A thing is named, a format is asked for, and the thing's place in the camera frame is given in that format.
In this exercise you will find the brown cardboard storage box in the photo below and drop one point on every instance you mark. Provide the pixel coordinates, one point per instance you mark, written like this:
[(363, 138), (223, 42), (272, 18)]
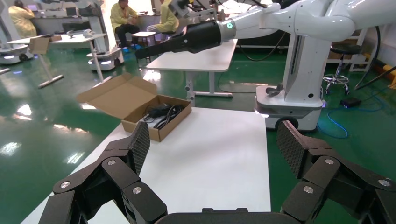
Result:
[(120, 95)]

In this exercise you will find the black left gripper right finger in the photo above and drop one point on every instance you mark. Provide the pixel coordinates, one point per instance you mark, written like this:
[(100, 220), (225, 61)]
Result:
[(340, 185)]

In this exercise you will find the grey curved part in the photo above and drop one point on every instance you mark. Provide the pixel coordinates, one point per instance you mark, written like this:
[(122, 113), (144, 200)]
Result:
[(273, 90)]

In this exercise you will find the white wheeled column robot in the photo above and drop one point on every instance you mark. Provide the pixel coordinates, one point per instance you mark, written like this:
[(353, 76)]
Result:
[(12, 51), (105, 58)]

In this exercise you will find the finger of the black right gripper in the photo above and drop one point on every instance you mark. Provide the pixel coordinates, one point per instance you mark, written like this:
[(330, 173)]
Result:
[(167, 52), (167, 44)]

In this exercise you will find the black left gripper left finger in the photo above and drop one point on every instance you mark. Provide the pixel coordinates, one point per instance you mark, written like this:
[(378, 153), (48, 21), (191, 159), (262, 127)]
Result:
[(92, 182)]

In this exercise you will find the black computer monitor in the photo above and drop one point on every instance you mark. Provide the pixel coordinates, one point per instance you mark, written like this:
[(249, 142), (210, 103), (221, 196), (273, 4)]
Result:
[(71, 11)]

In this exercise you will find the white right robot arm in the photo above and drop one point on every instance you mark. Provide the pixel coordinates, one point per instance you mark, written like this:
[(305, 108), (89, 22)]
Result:
[(309, 18)]

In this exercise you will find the person in yellow coat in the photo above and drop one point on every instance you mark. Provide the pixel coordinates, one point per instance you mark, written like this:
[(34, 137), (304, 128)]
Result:
[(168, 18), (21, 21)]

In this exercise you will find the seated person yellow coat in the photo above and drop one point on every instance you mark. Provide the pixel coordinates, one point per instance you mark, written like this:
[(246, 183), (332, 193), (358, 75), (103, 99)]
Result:
[(123, 17)]

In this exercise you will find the long white table T legs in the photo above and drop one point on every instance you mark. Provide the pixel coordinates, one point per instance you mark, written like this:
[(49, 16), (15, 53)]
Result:
[(77, 38)]

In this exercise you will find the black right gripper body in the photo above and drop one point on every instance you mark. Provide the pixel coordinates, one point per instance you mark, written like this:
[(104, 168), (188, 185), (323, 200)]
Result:
[(202, 37)]

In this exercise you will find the chrome stool black seat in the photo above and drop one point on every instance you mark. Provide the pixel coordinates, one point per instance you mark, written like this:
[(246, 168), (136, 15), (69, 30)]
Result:
[(345, 48)]

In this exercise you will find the black power brick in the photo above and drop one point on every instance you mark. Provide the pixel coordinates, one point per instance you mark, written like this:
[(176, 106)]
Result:
[(350, 102)]

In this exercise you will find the white robot part on table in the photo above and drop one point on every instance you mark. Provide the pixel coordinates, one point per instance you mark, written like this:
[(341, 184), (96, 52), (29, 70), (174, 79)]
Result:
[(80, 33)]

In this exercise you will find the white own robot body column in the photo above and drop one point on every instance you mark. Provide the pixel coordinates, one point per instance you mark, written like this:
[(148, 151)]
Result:
[(303, 68)]

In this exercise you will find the open flat cardboard box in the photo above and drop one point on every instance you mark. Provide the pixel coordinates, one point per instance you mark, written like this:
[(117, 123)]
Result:
[(38, 45)]

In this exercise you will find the black power adapter thin lead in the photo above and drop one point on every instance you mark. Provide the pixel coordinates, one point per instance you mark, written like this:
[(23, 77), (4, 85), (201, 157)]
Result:
[(159, 109)]

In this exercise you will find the white table rounded corners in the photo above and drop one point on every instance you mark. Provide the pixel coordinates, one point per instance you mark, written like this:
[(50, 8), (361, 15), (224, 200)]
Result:
[(198, 58)]

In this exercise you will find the small white square stool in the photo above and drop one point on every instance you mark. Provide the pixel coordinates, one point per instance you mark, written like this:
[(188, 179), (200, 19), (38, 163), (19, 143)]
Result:
[(144, 34)]

